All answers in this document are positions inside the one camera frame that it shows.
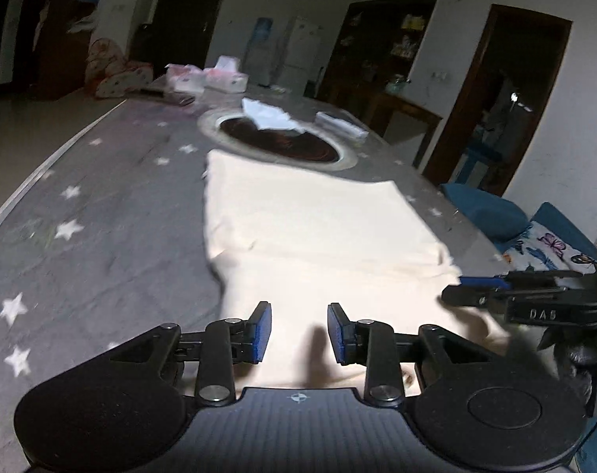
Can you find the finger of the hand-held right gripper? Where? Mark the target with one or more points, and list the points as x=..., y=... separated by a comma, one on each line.
x=471, y=296
x=486, y=282

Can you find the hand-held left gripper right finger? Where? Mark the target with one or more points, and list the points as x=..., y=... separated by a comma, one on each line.
x=336, y=335

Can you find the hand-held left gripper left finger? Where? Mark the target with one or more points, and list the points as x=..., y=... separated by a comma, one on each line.
x=260, y=332

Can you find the cream fleece garment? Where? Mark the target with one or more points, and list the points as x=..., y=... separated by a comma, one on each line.
x=318, y=221

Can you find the person's right hand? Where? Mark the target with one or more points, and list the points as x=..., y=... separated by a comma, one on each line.
x=574, y=362

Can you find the butterfly printed cushion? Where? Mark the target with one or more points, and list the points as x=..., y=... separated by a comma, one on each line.
x=545, y=249

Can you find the blue sofa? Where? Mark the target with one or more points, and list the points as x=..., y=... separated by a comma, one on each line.
x=486, y=209

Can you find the blue stool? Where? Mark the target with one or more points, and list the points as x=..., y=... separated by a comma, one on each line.
x=476, y=160

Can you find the wooden side desk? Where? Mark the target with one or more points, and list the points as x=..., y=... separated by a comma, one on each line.
x=407, y=113

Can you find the round built-in hot pot cooker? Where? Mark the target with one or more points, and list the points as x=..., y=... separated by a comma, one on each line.
x=288, y=145

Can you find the white power strip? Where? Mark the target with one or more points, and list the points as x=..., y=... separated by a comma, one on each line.
x=340, y=125

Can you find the crumpled white tissue paper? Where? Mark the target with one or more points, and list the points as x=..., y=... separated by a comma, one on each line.
x=271, y=117

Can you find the black smartphone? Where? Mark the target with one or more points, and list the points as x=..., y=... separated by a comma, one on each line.
x=168, y=97

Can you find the dark wooden display cabinet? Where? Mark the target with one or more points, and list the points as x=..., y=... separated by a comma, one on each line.
x=377, y=44

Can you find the water dispenser with blue bottle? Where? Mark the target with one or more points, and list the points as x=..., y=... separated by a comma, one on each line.
x=259, y=49

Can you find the white refrigerator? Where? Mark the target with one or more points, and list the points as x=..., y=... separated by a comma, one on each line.
x=298, y=51

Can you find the floral folded mesh cover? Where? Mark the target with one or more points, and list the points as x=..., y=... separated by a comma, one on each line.
x=113, y=71

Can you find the dark wooden door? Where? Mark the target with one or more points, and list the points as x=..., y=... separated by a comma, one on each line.
x=185, y=15

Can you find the dark wooden shelf cabinet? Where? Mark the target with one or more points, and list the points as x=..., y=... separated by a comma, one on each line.
x=64, y=29

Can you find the dark wooden door frame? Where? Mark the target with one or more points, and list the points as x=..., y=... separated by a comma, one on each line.
x=481, y=83

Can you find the white wall switch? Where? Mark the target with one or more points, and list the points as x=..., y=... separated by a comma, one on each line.
x=440, y=75

